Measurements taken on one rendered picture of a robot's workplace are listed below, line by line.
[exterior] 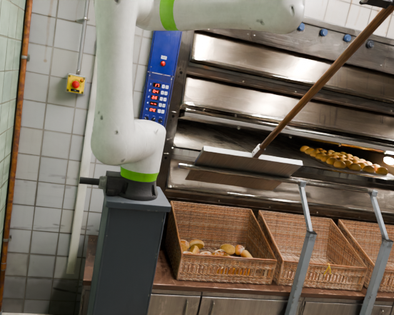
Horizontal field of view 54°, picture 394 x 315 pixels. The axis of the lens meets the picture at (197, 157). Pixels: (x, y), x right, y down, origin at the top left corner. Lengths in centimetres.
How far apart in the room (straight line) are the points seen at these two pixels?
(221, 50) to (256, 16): 128
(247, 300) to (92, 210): 105
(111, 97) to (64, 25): 125
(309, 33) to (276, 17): 153
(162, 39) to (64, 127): 75
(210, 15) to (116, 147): 45
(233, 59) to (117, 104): 139
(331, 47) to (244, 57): 59
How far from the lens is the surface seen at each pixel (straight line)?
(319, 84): 155
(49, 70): 230
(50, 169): 238
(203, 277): 214
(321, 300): 244
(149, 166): 123
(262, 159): 201
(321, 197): 280
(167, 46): 227
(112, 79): 109
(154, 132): 120
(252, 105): 244
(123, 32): 110
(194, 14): 117
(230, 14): 113
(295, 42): 256
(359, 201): 298
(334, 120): 271
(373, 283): 250
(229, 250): 247
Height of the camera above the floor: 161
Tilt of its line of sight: 11 degrees down
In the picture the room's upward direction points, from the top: 11 degrees clockwise
